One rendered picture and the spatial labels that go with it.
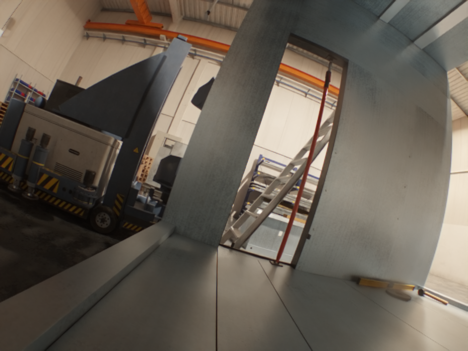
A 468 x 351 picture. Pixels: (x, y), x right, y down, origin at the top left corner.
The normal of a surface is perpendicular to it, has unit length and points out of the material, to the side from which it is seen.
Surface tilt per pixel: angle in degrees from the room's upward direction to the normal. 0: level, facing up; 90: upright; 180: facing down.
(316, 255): 90
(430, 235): 90
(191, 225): 90
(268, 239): 90
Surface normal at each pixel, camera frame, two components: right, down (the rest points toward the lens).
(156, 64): 0.37, 0.04
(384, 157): 0.07, -0.07
